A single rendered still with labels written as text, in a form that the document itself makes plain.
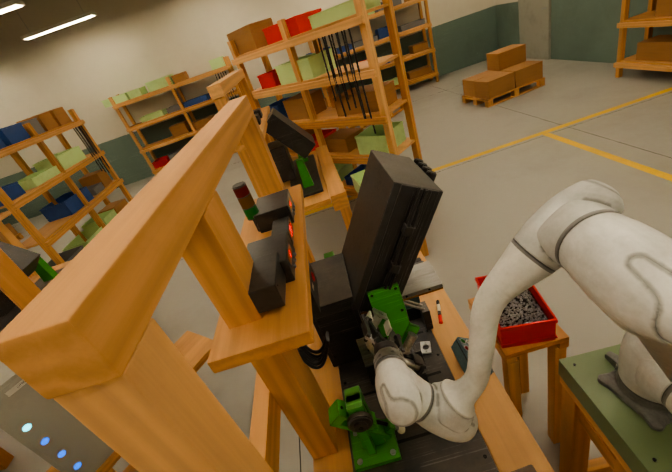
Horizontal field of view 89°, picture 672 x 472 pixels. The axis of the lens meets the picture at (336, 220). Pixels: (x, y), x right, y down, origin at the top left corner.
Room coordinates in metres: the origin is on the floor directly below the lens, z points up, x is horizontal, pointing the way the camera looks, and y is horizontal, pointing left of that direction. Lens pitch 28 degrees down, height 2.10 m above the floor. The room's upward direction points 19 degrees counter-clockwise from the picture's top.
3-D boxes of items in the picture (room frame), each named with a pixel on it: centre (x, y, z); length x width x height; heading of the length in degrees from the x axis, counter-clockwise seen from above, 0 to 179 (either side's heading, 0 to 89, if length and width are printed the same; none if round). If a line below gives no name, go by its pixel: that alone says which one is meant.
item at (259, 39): (4.49, -0.28, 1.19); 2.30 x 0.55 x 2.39; 39
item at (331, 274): (1.14, 0.12, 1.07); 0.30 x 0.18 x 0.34; 177
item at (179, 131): (9.64, 2.79, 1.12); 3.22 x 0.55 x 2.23; 89
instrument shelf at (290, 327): (1.04, 0.24, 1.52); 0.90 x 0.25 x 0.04; 177
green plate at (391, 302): (0.95, -0.07, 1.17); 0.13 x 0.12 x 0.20; 177
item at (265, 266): (0.75, 0.22, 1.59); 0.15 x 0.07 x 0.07; 177
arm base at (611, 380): (0.54, -0.70, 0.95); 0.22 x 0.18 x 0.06; 7
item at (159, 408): (1.04, 0.28, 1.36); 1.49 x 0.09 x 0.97; 177
